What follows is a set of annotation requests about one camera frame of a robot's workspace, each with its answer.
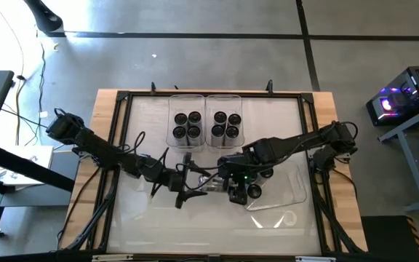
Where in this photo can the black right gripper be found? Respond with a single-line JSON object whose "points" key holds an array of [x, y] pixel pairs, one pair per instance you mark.
{"points": [[236, 169]]}

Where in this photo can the black box with hazard stripe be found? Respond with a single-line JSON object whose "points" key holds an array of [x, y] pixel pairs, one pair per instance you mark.
{"points": [[387, 240]]}

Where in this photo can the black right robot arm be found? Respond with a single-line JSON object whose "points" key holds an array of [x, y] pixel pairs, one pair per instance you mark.
{"points": [[304, 140]]}

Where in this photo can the black metal table frame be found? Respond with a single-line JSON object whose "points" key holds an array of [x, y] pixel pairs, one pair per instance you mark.
{"points": [[151, 93]]}

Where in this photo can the blue-grey metal table frame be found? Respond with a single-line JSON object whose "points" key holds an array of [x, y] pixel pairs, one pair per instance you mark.
{"points": [[413, 171]]}

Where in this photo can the black curved stand foot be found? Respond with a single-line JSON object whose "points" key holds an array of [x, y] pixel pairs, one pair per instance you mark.
{"points": [[44, 16]]}

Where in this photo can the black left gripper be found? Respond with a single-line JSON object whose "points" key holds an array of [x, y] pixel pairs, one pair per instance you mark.
{"points": [[173, 181]]}

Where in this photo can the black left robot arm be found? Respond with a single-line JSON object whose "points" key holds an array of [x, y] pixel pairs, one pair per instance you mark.
{"points": [[96, 149]]}

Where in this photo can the clear plastic bin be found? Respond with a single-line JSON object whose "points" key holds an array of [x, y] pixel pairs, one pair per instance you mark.
{"points": [[286, 189], [186, 103], [225, 103]]}

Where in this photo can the black computer with coloured lights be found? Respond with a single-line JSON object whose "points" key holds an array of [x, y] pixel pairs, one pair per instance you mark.
{"points": [[406, 94]]}

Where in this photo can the silver metal bracket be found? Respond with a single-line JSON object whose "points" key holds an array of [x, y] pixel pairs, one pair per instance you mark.
{"points": [[112, 257], [315, 259]]}

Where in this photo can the white box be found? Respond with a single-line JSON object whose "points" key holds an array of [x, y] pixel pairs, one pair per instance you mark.
{"points": [[9, 176]]}

